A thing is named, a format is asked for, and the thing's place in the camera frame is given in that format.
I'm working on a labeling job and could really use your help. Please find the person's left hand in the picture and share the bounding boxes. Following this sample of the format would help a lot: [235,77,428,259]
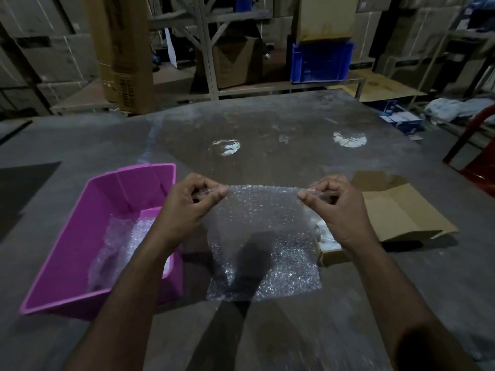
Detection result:
[153,173,229,252]

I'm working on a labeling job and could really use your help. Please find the person's right hand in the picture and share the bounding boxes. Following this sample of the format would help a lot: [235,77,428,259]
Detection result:
[296,175,382,260]

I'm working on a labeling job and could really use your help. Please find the bubble items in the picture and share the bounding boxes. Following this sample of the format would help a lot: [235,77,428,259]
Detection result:
[316,220,344,252]

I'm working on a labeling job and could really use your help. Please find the small brown cardboard box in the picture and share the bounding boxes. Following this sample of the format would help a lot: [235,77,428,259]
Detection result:
[315,170,460,267]

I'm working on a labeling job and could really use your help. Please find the pile of bubble wrap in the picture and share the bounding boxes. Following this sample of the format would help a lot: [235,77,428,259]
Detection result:
[88,214,174,292]

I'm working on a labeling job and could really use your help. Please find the clear bubble wrap sheet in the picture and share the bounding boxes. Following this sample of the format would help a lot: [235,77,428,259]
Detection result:
[191,184,337,302]

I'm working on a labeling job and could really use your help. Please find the person's left forearm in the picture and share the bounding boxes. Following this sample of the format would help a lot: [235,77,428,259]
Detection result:
[63,235,185,371]

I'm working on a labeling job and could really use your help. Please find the person's right forearm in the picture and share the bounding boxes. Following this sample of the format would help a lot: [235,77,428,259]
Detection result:
[350,241,480,371]

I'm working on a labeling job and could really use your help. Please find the blue and white product box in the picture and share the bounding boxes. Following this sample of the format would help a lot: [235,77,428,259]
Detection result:
[380,110,425,135]

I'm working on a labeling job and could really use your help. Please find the flattened printed cardboard sheet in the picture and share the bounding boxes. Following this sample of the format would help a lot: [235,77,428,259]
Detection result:
[328,69,428,103]

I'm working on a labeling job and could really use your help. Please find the tall narrow cardboard carton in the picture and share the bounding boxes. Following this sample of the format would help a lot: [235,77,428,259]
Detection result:
[85,0,156,115]

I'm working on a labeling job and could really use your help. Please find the flat cardboard sheet with tape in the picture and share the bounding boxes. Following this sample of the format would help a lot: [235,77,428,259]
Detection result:
[295,0,359,44]

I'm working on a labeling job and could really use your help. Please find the pink plastic bin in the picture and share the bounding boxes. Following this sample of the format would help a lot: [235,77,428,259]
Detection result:
[19,163,185,319]

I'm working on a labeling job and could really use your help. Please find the red plastic chair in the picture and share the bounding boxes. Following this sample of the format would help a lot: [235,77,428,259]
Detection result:
[442,104,495,197]

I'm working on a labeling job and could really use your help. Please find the white plastic bag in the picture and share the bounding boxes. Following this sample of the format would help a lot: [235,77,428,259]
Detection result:
[424,97,495,125]

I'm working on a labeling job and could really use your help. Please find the blue plastic crate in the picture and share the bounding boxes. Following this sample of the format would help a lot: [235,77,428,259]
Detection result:
[290,42,355,85]

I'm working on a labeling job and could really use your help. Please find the open brown carton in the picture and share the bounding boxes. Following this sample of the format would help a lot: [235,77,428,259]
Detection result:
[211,36,267,89]

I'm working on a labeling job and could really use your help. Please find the grey metal storage rack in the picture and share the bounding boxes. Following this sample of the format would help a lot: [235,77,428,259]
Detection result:
[50,0,366,114]

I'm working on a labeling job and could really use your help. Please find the white paper sheet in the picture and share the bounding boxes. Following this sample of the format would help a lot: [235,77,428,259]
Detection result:
[164,28,178,68]

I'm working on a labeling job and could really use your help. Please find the blue patterned bag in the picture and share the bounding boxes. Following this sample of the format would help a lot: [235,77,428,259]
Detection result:
[464,0,495,16]

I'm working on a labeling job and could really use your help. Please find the metal frame table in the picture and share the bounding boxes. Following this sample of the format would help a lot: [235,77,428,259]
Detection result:
[416,28,495,105]

